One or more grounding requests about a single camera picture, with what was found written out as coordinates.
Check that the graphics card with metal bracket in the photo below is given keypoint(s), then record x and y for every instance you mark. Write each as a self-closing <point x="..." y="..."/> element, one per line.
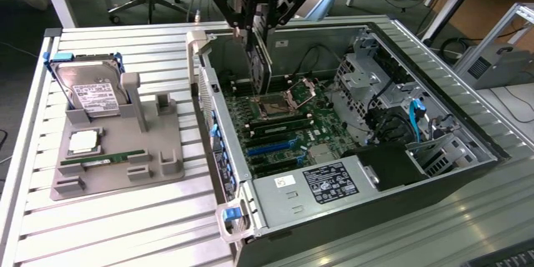
<point x="260" y="70"/>

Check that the black office chair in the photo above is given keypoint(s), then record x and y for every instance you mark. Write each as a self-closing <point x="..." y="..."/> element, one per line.
<point x="152" y="4"/>

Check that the metal socket cover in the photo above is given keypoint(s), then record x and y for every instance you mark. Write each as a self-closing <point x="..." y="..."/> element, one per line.
<point x="301" y="92"/>

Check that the silver metal disk bay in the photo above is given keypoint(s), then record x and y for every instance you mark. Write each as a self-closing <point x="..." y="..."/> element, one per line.
<point x="358" y="85"/>

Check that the CPU socket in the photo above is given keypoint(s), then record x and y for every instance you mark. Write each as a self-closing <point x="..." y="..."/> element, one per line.
<point x="272" y="107"/>

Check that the black stand pole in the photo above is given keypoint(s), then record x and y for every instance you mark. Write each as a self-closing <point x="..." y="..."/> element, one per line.
<point x="456" y="1"/>

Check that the hard disk in blue carrier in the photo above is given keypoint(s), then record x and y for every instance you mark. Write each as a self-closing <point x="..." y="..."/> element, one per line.
<point x="89" y="76"/>

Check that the green motherboard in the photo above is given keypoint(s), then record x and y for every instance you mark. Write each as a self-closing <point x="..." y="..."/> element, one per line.
<point x="324" y="123"/>

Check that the small blue slot clip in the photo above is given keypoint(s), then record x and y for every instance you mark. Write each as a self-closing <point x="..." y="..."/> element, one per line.
<point x="213" y="130"/>

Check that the black RAM stick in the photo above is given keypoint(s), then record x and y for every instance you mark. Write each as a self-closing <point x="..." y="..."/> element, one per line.
<point x="275" y="129"/>

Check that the black expansion slot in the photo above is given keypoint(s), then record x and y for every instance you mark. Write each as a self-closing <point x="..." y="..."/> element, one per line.
<point x="267" y="141"/>
<point x="275" y="167"/>

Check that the blue expansion slot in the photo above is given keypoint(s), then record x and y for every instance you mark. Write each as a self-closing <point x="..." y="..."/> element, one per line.
<point x="268" y="149"/>

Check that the silver chipset heatsink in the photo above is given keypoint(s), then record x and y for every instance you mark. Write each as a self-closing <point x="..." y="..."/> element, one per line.
<point x="323" y="154"/>

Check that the grey plastic parts rack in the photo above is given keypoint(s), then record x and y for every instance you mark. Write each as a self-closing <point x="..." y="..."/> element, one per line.
<point x="116" y="142"/>

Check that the grey computer tower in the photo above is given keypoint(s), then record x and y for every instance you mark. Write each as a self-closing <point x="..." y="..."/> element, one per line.
<point x="500" y="67"/>

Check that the silver CPU chip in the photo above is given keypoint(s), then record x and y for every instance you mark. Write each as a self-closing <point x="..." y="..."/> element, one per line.
<point x="83" y="142"/>

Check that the green RAM stick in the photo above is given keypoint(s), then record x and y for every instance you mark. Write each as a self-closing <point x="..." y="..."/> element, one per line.
<point x="100" y="158"/>

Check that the grey power supply with label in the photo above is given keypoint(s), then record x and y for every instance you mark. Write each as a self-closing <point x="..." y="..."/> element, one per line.
<point x="283" y="204"/>

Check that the blue case latch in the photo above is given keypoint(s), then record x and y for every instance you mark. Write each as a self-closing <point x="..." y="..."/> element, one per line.
<point x="231" y="214"/>

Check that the open black PC case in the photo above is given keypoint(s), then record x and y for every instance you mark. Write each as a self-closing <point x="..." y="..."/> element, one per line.
<point x="291" y="245"/>

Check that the black keyboard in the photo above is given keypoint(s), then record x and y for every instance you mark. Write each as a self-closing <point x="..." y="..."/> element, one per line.
<point x="508" y="260"/>

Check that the aluminium profile frame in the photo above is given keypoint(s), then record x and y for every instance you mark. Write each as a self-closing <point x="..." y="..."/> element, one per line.
<point x="520" y="10"/>

